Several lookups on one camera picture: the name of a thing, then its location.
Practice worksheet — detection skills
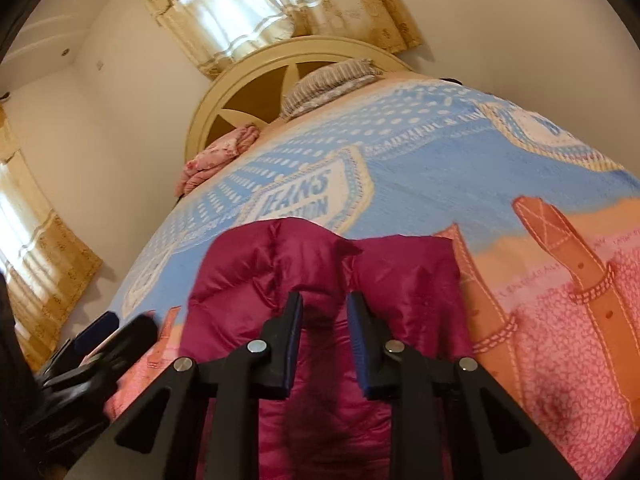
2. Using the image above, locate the striped pillow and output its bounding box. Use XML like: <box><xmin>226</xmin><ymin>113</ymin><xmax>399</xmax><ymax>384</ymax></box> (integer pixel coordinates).
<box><xmin>280</xmin><ymin>58</ymin><xmax>383</xmax><ymax>120</ymax></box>

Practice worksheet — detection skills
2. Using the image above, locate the blue and pink bed blanket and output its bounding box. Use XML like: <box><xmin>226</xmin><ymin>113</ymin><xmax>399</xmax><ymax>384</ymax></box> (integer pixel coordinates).
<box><xmin>106</xmin><ymin>75</ymin><xmax>639</xmax><ymax>479</ymax></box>

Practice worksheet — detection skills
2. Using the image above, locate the pink floral folded quilt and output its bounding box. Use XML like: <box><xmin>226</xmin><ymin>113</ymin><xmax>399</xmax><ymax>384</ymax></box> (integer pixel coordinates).
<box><xmin>175</xmin><ymin>124</ymin><xmax>260</xmax><ymax>197</ymax></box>

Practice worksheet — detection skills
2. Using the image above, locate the beige floral window curtain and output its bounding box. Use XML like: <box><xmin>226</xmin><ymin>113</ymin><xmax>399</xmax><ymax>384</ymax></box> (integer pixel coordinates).
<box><xmin>142</xmin><ymin>0</ymin><xmax>424</xmax><ymax>79</ymax></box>

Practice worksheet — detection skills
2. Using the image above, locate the cream wooden headboard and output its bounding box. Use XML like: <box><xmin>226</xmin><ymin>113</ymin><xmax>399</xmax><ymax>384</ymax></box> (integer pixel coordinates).
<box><xmin>184</xmin><ymin>36</ymin><xmax>411</xmax><ymax>160</ymax></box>

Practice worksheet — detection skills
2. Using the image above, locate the beige side window curtain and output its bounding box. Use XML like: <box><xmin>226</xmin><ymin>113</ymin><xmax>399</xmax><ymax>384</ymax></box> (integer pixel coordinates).
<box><xmin>0</xmin><ymin>115</ymin><xmax>102</xmax><ymax>370</ymax></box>

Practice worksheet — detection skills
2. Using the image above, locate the magenta quilted puffer jacket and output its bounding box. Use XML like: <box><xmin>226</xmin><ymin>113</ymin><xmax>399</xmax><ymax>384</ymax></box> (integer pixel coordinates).
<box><xmin>180</xmin><ymin>218</ymin><xmax>472</xmax><ymax>479</ymax></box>

